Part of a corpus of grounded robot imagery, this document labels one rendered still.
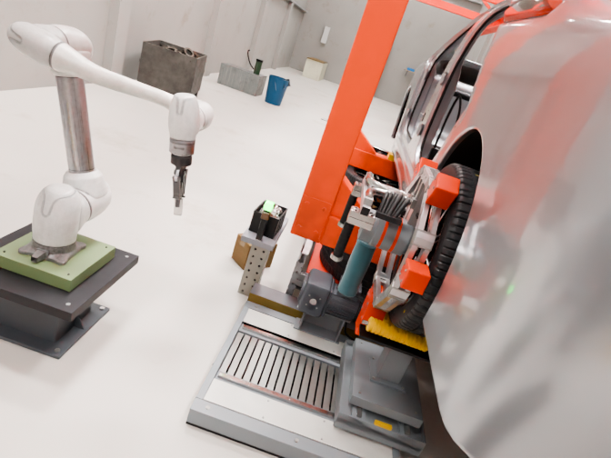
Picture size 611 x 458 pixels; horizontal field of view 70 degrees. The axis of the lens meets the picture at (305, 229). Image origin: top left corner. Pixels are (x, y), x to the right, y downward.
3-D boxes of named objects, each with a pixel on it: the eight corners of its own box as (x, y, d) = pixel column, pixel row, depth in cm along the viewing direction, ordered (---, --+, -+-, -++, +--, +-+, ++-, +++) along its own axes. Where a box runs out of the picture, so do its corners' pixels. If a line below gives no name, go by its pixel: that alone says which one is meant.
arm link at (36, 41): (53, 36, 144) (77, 38, 157) (1, 9, 143) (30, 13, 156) (44, 74, 149) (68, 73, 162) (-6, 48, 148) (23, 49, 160)
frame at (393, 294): (389, 337, 154) (456, 198, 134) (371, 331, 155) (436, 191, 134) (385, 270, 205) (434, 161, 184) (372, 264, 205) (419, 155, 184)
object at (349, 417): (417, 458, 175) (427, 442, 171) (332, 427, 175) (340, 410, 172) (408, 375, 221) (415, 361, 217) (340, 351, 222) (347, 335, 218)
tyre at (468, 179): (521, 316, 124) (532, 147, 156) (441, 288, 124) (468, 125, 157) (428, 364, 181) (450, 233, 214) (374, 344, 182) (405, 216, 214)
